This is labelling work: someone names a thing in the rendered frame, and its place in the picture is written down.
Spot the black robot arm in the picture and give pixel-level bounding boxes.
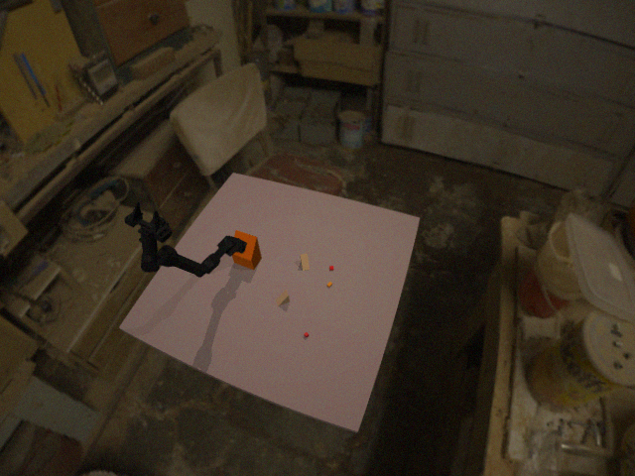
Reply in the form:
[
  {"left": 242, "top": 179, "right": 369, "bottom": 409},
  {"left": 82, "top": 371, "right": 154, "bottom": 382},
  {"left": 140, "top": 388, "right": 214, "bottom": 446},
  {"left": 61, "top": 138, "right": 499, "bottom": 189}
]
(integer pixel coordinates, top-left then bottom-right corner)
[{"left": 141, "top": 236, "right": 247, "bottom": 278}]

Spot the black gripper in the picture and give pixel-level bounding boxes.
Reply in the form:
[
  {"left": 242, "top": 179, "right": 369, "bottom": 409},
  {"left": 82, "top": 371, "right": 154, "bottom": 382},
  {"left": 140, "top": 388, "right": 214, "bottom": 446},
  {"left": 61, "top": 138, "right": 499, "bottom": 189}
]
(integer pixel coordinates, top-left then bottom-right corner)
[{"left": 124, "top": 202, "right": 172, "bottom": 247}]

